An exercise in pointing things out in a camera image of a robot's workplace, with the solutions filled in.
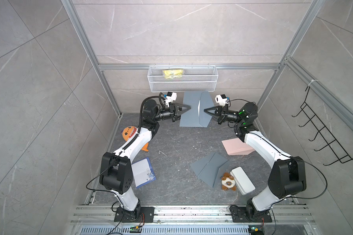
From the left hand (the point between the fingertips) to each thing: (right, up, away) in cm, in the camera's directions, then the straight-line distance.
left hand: (191, 108), depth 67 cm
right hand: (+7, -2, 0) cm, 7 cm away
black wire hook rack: (+61, -21, -8) cm, 65 cm away
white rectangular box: (+30, -41, +13) cm, 52 cm away
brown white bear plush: (+22, -40, +14) cm, 48 cm away
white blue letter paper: (-28, -37, +21) cm, 51 cm away
